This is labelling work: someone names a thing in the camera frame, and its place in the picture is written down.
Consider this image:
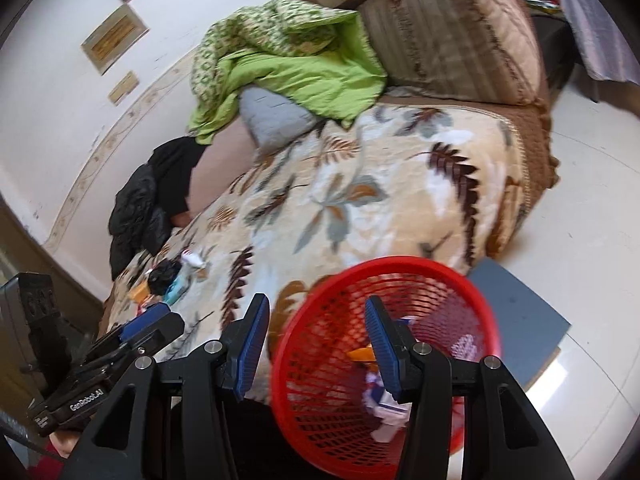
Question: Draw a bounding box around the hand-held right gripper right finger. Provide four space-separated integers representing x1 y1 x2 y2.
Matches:
364 296 573 480

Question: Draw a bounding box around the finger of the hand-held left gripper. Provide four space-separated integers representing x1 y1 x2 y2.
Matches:
120 313 187 362
86 302 172 361

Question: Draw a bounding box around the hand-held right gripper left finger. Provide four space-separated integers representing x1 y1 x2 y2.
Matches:
75 292 272 480

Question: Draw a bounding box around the white medicine box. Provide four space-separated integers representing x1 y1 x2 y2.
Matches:
365 370 416 443

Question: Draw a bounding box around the red plastic basket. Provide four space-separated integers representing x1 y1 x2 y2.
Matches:
270 256 503 468

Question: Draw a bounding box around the red and white packet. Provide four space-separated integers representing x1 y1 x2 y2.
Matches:
179 247 207 270

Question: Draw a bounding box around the person's left forearm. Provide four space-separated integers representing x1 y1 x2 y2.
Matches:
22 430 83 480

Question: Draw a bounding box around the teal packet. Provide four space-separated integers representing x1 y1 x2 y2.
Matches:
164 265 195 306

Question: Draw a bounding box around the black plastic bag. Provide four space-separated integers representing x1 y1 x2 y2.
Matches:
149 260 182 297

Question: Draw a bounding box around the black puffer jacket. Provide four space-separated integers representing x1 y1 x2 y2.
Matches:
107 162 173 281

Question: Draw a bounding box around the grey board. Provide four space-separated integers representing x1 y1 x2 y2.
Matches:
467 257 573 391

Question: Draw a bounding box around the black cloth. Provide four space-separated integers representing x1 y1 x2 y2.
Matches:
147 136 208 216

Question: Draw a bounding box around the leaf printed blanket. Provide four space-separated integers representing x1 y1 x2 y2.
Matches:
97 102 561 406

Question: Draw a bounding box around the pink sofa cushion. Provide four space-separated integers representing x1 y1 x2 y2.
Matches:
170 122 258 226

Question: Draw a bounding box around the grey pillow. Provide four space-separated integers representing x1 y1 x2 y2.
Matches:
237 85 321 153

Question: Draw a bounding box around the green quilt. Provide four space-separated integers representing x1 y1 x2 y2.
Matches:
187 0 388 146

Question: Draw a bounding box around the striped sofa armrest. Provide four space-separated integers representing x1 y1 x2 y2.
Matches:
357 0 551 106

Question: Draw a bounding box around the black side cabinet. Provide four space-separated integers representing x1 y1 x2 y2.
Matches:
530 12 583 91

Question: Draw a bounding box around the table with lilac cloth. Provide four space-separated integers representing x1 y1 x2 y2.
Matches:
556 0 640 82

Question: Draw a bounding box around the grey braided cable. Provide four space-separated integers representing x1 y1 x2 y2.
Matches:
0 407 58 461

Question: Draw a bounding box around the small wall plaque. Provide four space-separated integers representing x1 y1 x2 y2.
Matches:
107 71 141 106

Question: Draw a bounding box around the large wall plaque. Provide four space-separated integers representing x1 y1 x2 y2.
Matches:
80 4 151 76

